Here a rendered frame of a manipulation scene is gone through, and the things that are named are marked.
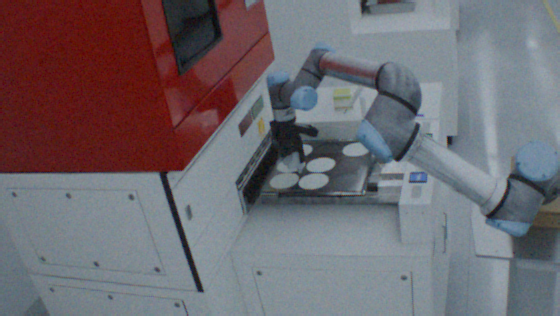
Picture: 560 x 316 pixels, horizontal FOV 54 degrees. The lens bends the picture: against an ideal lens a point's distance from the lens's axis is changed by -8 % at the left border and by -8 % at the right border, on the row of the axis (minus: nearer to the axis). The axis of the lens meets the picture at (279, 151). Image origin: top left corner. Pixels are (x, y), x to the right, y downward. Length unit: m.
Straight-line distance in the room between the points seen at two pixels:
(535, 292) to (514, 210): 0.47
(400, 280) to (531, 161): 0.53
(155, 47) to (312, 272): 0.84
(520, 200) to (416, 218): 0.32
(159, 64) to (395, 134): 0.59
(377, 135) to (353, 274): 0.51
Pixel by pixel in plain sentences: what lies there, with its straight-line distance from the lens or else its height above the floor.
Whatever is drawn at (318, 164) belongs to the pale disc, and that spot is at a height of 0.90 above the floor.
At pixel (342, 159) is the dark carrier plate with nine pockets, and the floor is 0.90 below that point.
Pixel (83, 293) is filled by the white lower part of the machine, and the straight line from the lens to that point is 2.02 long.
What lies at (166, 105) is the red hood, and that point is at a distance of 1.43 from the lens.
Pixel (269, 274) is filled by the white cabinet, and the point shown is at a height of 0.73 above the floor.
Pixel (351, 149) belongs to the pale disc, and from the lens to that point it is 2.13.
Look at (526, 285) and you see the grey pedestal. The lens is 1.95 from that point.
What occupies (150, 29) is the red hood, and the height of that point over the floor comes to 1.59.
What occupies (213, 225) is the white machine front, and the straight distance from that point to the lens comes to 1.76.
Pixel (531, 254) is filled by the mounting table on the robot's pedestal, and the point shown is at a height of 0.82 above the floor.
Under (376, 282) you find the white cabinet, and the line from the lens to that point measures 1.79.
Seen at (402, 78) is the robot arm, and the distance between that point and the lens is 1.50.
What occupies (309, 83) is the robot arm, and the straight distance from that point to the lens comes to 1.78.
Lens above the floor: 1.88
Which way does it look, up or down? 26 degrees down
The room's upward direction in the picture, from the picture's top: 11 degrees counter-clockwise
